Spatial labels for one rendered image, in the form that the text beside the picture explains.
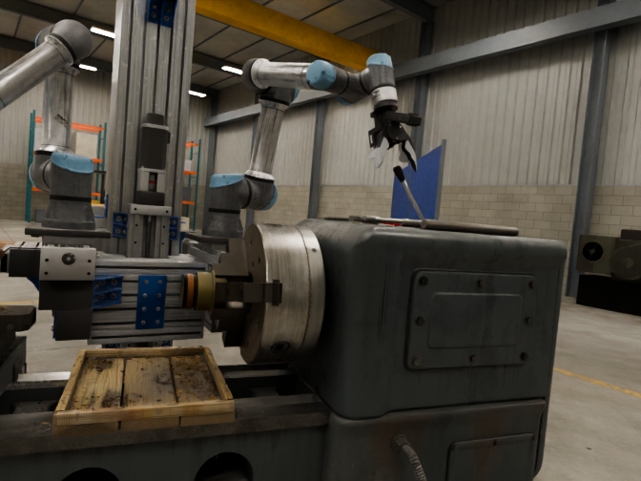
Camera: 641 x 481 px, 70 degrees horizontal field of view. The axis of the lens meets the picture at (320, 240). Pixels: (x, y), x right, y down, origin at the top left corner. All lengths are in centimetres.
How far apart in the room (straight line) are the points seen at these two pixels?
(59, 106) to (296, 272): 108
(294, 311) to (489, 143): 1203
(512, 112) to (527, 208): 245
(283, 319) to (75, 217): 85
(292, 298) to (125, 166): 103
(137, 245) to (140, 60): 65
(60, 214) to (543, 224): 1097
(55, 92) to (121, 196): 38
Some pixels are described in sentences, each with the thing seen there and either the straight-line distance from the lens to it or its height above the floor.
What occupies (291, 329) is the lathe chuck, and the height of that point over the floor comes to 103.
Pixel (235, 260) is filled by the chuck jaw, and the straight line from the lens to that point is 107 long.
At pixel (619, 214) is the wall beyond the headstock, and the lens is 1120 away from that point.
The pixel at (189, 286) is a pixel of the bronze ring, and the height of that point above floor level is 110.
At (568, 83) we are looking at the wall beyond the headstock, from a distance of 1222.
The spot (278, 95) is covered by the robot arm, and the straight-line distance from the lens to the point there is 174.
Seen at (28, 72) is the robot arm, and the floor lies 160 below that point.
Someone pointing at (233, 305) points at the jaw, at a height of 105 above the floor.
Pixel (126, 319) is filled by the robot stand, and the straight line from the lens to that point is 162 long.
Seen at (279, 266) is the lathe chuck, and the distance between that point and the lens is 92.
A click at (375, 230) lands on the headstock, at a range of 91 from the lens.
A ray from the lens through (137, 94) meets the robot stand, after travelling 182.
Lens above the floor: 126
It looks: 3 degrees down
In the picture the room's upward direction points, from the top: 5 degrees clockwise
